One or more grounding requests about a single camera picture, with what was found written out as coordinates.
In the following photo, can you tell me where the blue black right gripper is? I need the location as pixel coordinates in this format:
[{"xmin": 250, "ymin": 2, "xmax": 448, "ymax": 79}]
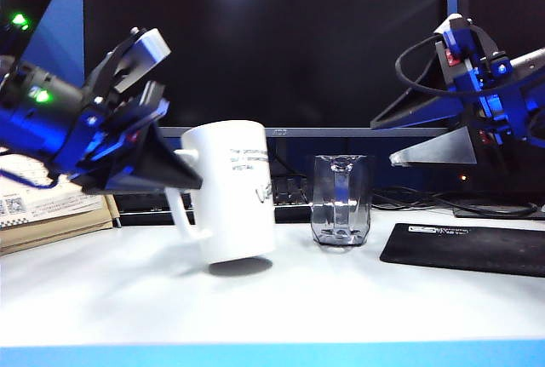
[{"xmin": 370, "ymin": 21, "xmax": 534, "ymax": 169}]

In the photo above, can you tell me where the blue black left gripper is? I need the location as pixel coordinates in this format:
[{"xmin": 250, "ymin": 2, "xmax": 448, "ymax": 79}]
[{"xmin": 53, "ymin": 81, "xmax": 204, "ymax": 197}]

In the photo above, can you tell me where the white ceramic mug with text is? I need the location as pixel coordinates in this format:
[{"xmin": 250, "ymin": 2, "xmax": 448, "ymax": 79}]
[{"xmin": 163, "ymin": 119, "xmax": 278, "ymax": 266}]

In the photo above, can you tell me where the transparent faceted plastic cup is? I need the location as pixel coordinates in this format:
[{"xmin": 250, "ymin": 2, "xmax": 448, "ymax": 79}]
[{"xmin": 310, "ymin": 154, "xmax": 373, "ymax": 249}]

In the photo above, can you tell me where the metal calendar stand leg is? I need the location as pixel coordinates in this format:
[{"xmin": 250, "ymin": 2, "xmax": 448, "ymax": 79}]
[{"xmin": 110, "ymin": 194, "xmax": 123, "ymax": 230}]

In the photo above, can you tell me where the black monitor base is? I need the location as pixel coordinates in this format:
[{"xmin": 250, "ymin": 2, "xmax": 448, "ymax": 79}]
[{"xmin": 452, "ymin": 203, "xmax": 545, "ymax": 221}]

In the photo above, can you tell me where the beige desk calendar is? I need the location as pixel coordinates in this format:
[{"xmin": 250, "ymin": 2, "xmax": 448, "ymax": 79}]
[{"xmin": 0, "ymin": 152, "xmax": 117, "ymax": 257}]

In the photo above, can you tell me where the black mouse pad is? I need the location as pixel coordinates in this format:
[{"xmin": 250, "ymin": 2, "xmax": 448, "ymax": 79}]
[{"xmin": 379, "ymin": 222, "xmax": 545, "ymax": 278}]

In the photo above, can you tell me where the black keyboard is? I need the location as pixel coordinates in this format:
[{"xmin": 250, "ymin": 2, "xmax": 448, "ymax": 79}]
[{"xmin": 113, "ymin": 175, "xmax": 314, "ymax": 227}]

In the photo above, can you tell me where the blue partition panel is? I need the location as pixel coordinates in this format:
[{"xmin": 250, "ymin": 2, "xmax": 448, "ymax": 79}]
[{"xmin": 23, "ymin": 0, "xmax": 86, "ymax": 89}]

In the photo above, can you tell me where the large black AOC monitor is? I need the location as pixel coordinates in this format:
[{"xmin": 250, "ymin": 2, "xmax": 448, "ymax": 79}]
[{"xmin": 83, "ymin": 0, "xmax": 450, "ymax": 139}]

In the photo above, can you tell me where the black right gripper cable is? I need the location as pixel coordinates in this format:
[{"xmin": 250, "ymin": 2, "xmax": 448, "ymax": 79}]
[{"xmin": 394, "ymin": 33, "xmax": 485, "ymax": 99}]

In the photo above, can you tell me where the black cable bundle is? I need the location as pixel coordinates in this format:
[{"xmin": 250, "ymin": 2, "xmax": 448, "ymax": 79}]
[{"xmin": 371, "ymin": 186, "xmax": 540, "ymax": 217}]

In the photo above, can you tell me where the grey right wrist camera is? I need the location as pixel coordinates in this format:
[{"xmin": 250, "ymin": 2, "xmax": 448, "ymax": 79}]
[{"xmin": 433, "ymin": 13, "xmax": 474, "ymax": 45}]

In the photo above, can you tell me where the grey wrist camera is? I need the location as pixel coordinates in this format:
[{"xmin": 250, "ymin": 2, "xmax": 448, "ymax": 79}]
[
  {"xmin": 87, "ymin": 26, "xmax": 172, "ymax": 98},
  {"xmin": 433, "ymin": 13, "xmax": 474, "ymax": 45}
]

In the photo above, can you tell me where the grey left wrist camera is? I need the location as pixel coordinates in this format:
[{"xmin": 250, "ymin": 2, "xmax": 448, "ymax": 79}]
[{"xmin": 87, "ymin": 26, "xmax": 172, "ymax": 98}]

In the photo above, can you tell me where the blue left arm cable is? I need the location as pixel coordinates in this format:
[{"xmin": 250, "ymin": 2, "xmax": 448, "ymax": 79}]
[{"xmin": 0, "ymin": 167, "xmax": 60, "ymax": 190}]

